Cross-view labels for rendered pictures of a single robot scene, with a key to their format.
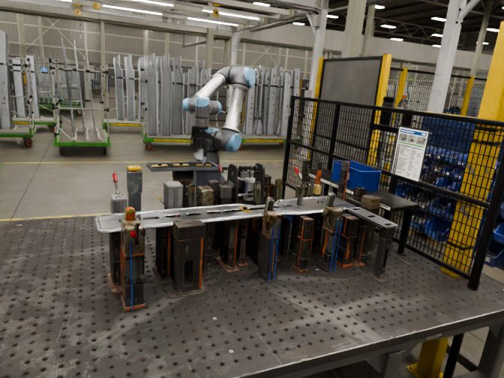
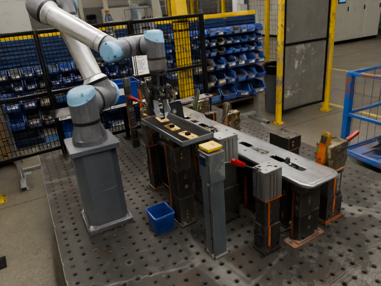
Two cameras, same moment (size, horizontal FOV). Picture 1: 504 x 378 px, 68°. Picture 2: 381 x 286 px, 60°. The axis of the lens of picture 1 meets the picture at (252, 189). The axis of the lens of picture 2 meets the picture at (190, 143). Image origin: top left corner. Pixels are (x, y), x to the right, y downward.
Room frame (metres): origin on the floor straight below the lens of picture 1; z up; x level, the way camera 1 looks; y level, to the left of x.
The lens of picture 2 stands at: (1.96, 1.67, 1.61)
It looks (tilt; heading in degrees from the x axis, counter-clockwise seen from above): 22 degrees down; 269
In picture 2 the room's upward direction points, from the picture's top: 5 degrees counter-clockwise
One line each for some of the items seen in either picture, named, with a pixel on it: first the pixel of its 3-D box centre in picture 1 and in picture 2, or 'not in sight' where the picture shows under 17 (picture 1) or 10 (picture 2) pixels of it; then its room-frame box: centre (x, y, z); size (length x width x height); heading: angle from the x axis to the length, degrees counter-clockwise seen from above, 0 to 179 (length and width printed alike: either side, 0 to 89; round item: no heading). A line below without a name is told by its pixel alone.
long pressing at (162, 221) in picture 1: (241, 211); (215, 130); (1.79, 0.04, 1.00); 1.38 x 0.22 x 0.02; 118
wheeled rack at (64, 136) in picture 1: (81, 106); not in sight; (7.85, 3.70, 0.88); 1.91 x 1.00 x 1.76; 25
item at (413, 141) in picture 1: (409, 153); (144, 54); (2.19, -0.92, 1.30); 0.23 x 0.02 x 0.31; 28
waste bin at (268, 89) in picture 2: not in sight; (279, 87); (0.44, -3.24, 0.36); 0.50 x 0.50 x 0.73
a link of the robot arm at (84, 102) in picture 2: (210, 138); (84, 103); (2.36, 0.29, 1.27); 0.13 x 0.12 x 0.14; 66
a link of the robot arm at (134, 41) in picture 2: (209, 107); (130, 46); (2.13, 0.28, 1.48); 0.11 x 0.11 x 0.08; 66
